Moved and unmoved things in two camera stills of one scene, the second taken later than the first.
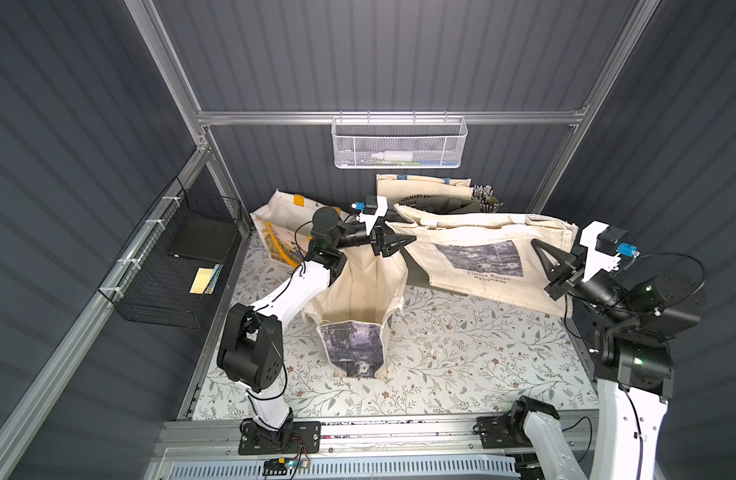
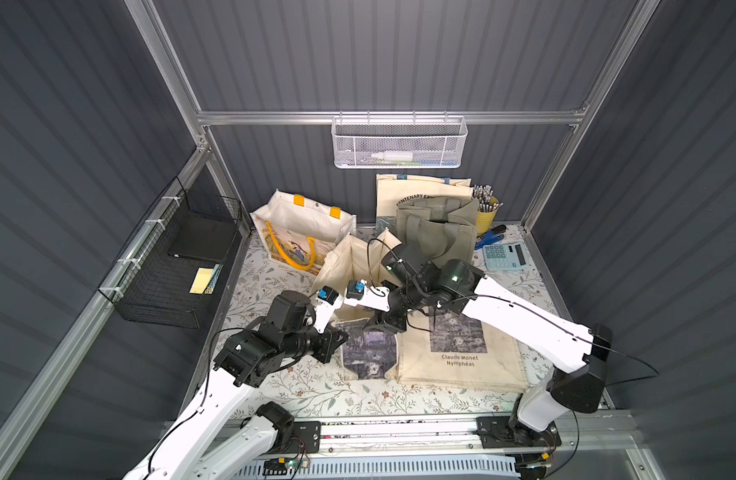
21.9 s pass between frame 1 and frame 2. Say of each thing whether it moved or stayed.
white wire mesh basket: stayed
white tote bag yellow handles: stayed
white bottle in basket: stayed
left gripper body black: moved
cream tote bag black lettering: stayed
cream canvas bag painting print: moved
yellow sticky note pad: stayed
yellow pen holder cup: stayed
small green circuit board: stayed
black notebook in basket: stayed
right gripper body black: moved
